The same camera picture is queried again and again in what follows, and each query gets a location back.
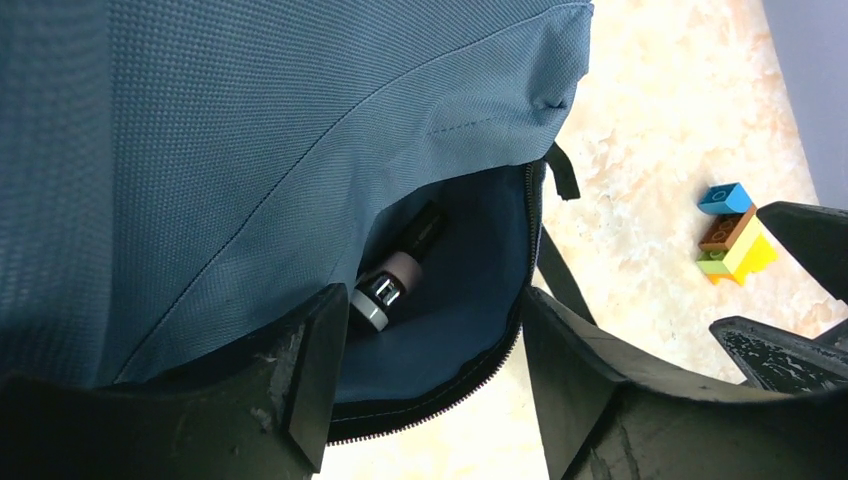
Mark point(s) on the purple black highlighter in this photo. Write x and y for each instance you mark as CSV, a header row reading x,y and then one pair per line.
x,y
422,232

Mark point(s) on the colourful block stack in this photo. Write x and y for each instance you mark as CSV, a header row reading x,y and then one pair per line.
x,y
734,245

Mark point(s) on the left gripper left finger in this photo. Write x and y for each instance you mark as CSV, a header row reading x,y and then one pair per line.
x,y
256,408

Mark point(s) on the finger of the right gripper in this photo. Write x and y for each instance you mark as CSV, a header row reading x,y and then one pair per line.
x,y
778,360
816,236

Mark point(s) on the blue grey backpack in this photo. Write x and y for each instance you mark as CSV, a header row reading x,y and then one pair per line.
x,y
178,174

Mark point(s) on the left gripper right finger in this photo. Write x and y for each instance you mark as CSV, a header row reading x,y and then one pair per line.
x,y
609,410

